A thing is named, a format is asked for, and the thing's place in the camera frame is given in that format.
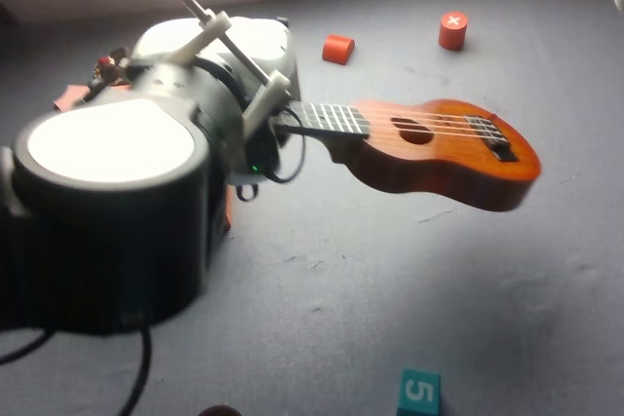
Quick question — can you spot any teal number five block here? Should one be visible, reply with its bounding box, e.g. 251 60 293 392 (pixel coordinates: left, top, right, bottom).
395 368 443 416

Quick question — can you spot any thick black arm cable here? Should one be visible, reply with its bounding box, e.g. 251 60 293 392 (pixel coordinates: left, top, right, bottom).
0 322 153 416

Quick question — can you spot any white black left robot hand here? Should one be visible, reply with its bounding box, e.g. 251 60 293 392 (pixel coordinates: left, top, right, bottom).
130 15 303 188

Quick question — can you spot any toy chocolate cake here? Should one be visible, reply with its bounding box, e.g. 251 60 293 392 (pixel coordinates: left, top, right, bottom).
90 47 131 91

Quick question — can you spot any grey table cloth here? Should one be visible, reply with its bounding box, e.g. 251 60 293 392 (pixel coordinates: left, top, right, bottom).
0 0 624 416

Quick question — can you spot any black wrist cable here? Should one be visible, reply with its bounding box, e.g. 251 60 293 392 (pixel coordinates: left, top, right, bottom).
236 106 307 203

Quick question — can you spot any orange toy ukulele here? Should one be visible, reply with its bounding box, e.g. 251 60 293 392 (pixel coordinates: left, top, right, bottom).
275 97 542 213

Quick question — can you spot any red cylinder block white cross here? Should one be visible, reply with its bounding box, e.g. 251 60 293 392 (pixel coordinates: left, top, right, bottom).
437 11 470 53

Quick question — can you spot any orange half-cylinder block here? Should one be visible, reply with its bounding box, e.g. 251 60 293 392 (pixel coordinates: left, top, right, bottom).
321 33 357 66

